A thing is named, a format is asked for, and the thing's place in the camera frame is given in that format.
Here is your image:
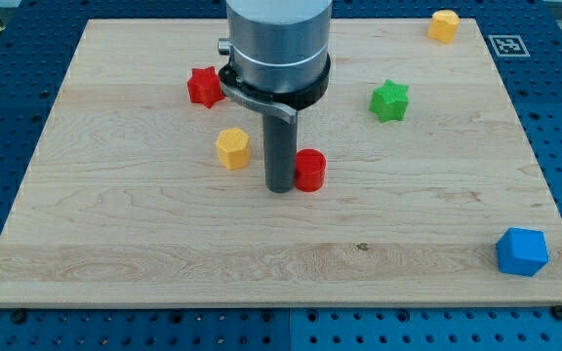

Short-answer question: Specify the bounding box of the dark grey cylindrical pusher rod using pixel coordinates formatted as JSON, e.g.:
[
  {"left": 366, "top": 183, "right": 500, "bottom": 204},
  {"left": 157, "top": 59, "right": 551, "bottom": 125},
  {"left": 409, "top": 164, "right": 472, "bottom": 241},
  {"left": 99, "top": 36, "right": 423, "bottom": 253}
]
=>
[{"left": 262, "top": 115, "right": 298, "bottom": 193}]

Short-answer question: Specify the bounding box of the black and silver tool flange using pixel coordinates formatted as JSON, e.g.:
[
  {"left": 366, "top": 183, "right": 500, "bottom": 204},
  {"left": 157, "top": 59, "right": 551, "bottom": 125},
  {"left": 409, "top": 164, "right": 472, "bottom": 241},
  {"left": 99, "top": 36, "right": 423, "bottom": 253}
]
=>
[{"left": 219, "top": 56, "right": 331, "bottom": 124}]

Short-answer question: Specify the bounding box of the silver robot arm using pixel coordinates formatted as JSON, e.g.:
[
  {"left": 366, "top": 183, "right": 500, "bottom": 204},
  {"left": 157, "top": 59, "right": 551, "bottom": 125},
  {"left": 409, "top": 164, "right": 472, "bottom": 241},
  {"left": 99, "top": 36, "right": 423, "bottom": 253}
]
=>
[{"left": 218, "top": 0, "right": 333, "bottom": 193}]

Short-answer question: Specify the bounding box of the blue cube block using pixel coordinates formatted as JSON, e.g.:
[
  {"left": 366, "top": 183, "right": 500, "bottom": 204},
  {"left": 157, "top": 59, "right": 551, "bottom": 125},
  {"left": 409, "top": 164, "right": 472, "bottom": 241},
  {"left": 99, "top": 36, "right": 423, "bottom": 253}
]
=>
[{"left": 496, "top": 227, "right": 549, "bottom": 277}]

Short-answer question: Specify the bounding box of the red cylinder block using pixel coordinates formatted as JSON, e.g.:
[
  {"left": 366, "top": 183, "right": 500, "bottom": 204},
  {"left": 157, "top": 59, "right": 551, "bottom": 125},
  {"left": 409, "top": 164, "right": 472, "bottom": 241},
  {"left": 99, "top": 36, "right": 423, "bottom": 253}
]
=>
[{"left": 295, "top": 148, "right": 326, "bottom": 192}]

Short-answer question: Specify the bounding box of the yellow hexagon block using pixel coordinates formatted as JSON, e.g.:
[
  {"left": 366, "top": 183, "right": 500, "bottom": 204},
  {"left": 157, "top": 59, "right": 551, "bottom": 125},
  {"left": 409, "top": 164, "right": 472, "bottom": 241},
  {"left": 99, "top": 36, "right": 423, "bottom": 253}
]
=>
[{"left": 216, "top": 128, "right": 251, "bottom": 170}]

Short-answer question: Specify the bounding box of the red star block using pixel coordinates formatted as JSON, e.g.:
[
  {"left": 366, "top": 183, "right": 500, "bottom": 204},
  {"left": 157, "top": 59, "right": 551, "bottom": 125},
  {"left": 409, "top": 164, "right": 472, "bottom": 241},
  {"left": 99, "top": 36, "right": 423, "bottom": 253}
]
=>
[{"left": 186, "top": 66, "right": 224, "bottom": 109}]

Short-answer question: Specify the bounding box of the green star block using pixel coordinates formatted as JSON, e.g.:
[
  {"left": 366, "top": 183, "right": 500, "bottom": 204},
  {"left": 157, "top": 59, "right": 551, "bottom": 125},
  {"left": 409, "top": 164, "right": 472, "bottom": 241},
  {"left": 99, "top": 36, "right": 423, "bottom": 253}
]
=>
[{"left": 369, "top": 79, "right": 409, "bottom": 123}]

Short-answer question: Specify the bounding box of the wooden board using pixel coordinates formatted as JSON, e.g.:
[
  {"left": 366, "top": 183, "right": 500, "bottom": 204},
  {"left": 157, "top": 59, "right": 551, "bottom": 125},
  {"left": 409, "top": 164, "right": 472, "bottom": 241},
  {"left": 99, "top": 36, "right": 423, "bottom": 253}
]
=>
[{"left": 0, "top": 19, "right": 562, "bottom": 309}]

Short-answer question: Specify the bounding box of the yellow heart block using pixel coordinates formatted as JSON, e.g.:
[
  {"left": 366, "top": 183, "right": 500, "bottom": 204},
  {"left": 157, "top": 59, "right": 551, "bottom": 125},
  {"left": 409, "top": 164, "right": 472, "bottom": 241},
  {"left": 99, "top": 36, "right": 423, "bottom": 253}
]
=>
[{"left": 426, "top": 10, "right": 461, "bottom": 44}]

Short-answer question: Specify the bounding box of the white fiducial marker tag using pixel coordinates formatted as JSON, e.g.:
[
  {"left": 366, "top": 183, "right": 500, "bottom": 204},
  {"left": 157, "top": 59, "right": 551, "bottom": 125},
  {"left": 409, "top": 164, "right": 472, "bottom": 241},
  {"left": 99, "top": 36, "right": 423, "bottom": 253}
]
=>
[{"left": 489, "top": 34, "right": 530, "bottom": 58}]

